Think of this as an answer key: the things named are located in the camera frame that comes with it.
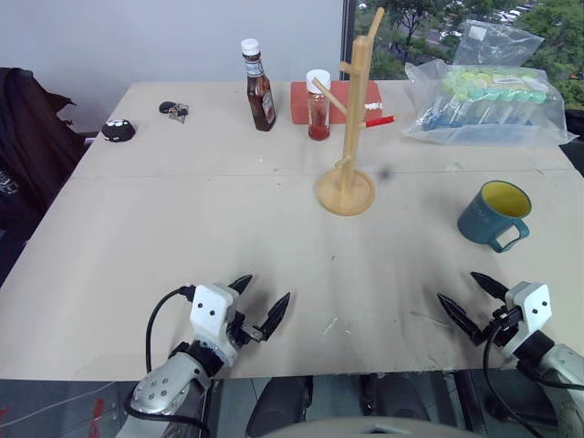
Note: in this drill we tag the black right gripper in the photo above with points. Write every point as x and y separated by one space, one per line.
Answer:
502 326

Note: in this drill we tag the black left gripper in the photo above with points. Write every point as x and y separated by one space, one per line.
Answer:
241 332

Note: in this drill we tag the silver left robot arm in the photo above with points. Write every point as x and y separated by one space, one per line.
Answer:
159 388

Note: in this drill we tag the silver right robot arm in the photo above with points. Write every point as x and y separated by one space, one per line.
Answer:
563 365

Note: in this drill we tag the wooden mug tree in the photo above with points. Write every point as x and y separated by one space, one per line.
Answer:
352 137

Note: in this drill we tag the teal mug yellow inside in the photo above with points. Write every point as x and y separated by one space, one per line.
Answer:
479 221

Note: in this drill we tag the dark rounded shape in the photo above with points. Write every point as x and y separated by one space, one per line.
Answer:
280 403

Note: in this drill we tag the grey rounded robot body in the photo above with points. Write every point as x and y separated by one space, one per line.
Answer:
365 429

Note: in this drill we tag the plastic bag of capped tubes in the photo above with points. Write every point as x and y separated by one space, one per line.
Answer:
493 109

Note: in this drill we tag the red spice jar white lid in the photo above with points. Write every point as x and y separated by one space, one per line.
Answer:
318 114

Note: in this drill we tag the ketchup bottle white cap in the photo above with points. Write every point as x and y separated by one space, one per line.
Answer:
261 100

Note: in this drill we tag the red marker pen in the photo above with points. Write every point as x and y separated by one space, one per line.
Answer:
381 121

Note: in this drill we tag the black key bunch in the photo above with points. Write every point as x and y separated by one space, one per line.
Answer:
172 109

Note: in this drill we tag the black round toy white eyes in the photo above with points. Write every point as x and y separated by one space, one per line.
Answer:
118 131

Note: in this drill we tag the red flat box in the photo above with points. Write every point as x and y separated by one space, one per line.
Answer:
340 93

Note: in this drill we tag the dark jacket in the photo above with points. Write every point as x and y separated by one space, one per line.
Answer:
27 137

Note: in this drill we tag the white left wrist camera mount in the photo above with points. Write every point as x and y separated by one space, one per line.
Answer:
211 310

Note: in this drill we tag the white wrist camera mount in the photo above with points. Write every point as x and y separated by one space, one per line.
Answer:
211 310
531 305

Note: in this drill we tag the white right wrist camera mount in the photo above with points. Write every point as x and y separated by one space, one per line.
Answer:
531 305

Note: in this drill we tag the black window frame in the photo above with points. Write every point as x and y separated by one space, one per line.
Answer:
348 41

